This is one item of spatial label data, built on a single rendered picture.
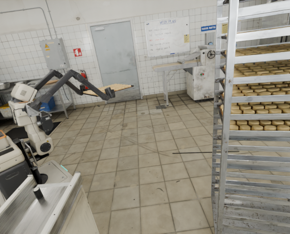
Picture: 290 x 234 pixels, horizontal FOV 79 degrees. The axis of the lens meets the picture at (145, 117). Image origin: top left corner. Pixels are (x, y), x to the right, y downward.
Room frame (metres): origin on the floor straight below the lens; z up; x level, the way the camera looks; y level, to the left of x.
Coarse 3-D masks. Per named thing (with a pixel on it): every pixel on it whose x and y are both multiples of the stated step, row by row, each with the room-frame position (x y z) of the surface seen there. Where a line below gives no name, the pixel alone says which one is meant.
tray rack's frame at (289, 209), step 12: (216, 204) 1.08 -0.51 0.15; (228, 204) 1.06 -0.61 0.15; (240, 204) 1.04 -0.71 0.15; (252, 204) 1.03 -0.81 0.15; (264, 204) 1.01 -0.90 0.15; (276, 204) 1.00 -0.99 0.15; (216, 216) 0.97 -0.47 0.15; (240, 216) 0.94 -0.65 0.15; (252, 216) 0.93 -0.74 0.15; (264, 216) 0.91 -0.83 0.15; (276, 216) 0.90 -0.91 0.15; (216, 228) 0.87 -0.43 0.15; (228, 228) 0.86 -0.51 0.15; (264, 228) 0.82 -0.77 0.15; (276, 228) 0.81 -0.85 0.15; (288, 228) 0.80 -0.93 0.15
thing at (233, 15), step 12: (228, 24) 0.76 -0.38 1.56; (228, 36) 0.75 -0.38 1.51; (228, 48) 0.75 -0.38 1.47; (228, 60) 0.75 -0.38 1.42; (228, 72) 0.75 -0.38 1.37; (228, 84) 0.75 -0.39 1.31; (228, 96) 0.75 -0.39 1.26; (228, 108) 0.75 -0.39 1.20; (228, 120) 0.75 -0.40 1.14; (228, 132) 0.74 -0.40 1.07; (228, 144) 0.74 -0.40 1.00
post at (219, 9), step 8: (216, 24) 1.20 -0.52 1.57; (216, 32) 1.18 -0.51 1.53; (216, 40) 1.18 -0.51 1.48; (216, 48) 1.18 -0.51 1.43; (216, 56) 1.18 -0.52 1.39; (216, 72) 1.18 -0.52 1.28; (216, 88) 1.18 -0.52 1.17; (216, 96) 1.18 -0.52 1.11; (216, 112) 1.18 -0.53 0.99; (216, 120) 1.18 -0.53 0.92; (216, 152) 1.17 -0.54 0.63
